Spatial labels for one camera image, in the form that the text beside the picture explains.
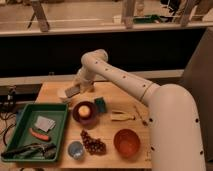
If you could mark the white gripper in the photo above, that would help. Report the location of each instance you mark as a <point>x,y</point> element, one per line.
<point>84,79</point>

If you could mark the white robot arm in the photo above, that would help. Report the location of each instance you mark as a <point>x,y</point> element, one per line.
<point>175,133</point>

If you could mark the white paper cup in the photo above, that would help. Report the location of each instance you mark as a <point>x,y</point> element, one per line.
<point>64,95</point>

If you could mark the blue grey small cup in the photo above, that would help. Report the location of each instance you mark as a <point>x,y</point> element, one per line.
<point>75,150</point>

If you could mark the green sponge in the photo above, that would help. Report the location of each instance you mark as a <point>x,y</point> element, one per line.
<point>101,105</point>

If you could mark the yellow round fruit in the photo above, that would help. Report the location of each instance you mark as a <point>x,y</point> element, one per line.
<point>84,111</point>

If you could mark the dark red plate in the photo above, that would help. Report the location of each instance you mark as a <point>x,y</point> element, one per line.
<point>85,121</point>

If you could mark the wooden spatula piece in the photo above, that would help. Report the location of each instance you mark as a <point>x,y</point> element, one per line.
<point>121,117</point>

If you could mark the wooden board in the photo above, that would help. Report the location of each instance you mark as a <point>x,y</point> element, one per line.
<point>105,129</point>

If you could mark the grey folded cloth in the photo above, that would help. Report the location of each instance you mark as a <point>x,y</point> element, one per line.
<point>44,124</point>

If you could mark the bunch of dark grapes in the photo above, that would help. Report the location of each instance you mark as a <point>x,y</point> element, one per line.
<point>93,146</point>

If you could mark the orange carrot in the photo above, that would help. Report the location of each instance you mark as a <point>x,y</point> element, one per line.
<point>39,136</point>

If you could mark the orange bowl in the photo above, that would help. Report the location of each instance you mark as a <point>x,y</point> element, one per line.
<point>127,143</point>

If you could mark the black tongs tool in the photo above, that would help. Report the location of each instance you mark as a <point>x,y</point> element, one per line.
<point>48,150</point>

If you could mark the green plastic tray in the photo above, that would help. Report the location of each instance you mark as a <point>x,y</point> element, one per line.
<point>21,135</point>

